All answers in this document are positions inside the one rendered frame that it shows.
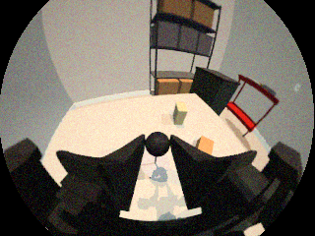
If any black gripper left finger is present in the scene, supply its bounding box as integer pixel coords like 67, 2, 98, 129
56, 134, 146, 212

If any pale yellow block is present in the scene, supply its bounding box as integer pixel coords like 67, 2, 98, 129
173, 101, 188, 125

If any glass french press with black handle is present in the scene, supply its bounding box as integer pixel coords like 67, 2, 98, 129
141, 131, 170, 180

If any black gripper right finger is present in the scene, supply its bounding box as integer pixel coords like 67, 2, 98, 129
170, 134, 257, 209

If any grey cylinder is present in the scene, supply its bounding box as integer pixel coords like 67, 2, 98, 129
98, 148, 113, 157

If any orange rectangular block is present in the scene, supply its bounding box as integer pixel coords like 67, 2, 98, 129
196, 137, 214, 154

